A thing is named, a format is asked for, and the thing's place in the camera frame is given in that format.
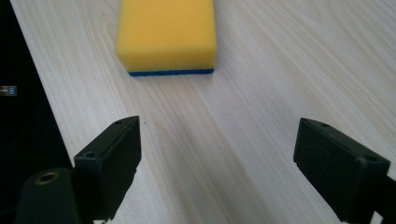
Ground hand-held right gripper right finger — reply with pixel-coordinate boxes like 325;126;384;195
292;117;391;224

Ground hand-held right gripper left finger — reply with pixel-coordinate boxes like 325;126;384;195
73;115;143;222

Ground yellow sponge with blue base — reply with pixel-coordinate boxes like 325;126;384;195
115;0;218;77

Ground small grey labelled device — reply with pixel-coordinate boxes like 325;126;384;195
0;85;18;97

